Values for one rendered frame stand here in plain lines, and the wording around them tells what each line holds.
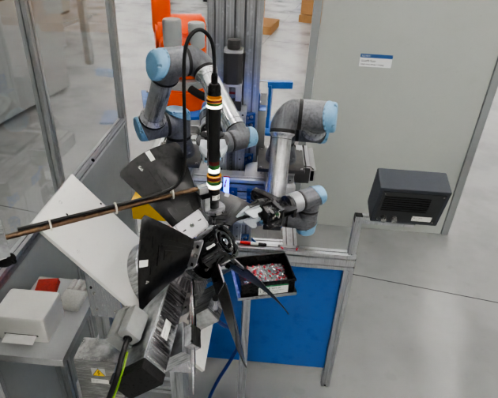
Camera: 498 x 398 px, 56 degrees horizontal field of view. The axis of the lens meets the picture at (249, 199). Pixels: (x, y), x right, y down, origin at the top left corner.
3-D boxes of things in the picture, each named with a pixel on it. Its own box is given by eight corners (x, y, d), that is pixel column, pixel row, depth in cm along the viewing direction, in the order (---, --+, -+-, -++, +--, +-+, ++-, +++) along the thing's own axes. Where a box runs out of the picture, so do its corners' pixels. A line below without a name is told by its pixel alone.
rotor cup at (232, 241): (179, 268, 135) (214, 248, 130) (179, 230, 145) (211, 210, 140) (213, 287, 144) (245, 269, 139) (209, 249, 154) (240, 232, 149)
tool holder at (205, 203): (202, 219, 141) (202, 192, 136) (193, 208, 146) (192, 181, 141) (228, 212, 145) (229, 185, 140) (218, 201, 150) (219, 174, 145)
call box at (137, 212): (132, 222, 190) (130, 200, 184) (139, 208, 198) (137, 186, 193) (171, 224, 189) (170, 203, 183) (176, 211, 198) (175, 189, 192)
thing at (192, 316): (191, 281, 142) (192, 397, 117) (186, 278, 140) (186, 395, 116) (197, 278, 141) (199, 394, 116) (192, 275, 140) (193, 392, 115)
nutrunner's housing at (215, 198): (211, 220, 145) (211, 75, 121) (205, 214, 148) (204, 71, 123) (222, 217, 147) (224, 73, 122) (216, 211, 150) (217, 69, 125)
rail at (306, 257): (144, 253, 202) (142, 238, 198) (146, 248, 206) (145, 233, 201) (353, 271, 198) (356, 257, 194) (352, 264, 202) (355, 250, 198)
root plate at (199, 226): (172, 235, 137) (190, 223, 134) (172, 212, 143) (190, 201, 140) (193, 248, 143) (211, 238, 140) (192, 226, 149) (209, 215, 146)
